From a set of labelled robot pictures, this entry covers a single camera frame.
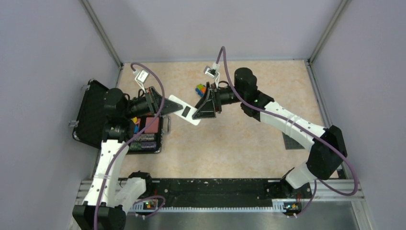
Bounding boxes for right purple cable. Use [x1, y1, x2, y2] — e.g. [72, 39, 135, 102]
[215, 46, 359, 218]

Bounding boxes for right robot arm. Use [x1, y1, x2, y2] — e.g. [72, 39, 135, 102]
[192, 66, 347, 197]

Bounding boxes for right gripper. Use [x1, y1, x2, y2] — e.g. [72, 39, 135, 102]
[192, 83, 246, 120]

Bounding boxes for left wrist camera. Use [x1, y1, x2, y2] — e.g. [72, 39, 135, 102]
[133, 69, 149, 93]

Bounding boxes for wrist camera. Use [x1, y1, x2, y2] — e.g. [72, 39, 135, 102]
[203, 63, 220, 87]
[133, 69, 149, 93]

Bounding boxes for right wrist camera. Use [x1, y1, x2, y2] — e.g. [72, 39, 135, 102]
[203, 63, 220, 87]

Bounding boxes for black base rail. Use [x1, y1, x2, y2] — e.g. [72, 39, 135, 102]
[133, 178, 312, 213]

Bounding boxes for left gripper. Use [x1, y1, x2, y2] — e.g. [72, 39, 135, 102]
[124, 85, 183, 119]

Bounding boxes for black open case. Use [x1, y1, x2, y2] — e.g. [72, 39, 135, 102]
[72, 79, 164, 154]

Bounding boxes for grey brick baseplate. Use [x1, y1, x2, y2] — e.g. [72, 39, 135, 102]
[282, 133, 305, 150]

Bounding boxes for white remote control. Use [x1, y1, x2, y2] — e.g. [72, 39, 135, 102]
[169, 95, 201, 126]

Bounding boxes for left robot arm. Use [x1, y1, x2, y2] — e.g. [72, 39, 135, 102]
[72, 87, 183, 230]

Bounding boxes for colourful toy car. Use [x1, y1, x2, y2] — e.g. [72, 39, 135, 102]
[195, 84, 207, 97]

